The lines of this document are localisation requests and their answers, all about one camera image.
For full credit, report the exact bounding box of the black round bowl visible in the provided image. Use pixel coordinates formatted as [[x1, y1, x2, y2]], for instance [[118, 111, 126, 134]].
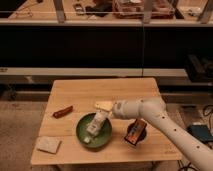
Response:
[[126, 121, 148, 142]]

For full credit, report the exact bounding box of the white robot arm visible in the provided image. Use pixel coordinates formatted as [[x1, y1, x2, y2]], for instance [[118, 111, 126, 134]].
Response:
[[86, 97, 213, 171]]

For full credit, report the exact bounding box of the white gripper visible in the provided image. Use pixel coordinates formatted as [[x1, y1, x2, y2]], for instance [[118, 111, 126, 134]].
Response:
[[83, 111, 109, 144]]

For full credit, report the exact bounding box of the blue box on floor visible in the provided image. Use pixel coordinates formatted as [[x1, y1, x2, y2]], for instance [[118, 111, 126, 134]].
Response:
[[187, 125, 213, 143]]

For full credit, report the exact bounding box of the red plastic crate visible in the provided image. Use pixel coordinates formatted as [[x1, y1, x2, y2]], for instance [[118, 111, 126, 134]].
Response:
[[112, 0, 175, 19]]

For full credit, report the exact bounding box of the wooden table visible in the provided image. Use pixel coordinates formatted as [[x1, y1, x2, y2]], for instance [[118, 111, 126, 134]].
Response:
[[31, 78, 182, 165]]

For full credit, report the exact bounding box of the red-brown sausage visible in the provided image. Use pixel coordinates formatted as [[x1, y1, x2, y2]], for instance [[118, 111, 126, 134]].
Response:
[[52, 106, 73, 119]]

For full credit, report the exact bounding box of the green ceramic bowl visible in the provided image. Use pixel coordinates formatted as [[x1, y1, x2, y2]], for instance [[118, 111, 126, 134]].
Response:
[[76, 113, 112, 149]]

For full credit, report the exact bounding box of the black device on shelf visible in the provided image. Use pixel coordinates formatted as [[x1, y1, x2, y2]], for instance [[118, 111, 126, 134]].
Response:
[[73, 3, 85, 15]]

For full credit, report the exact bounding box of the orange snack packet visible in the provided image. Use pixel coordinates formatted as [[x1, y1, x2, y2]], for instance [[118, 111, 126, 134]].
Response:
[[124, 119, 148, 146]]

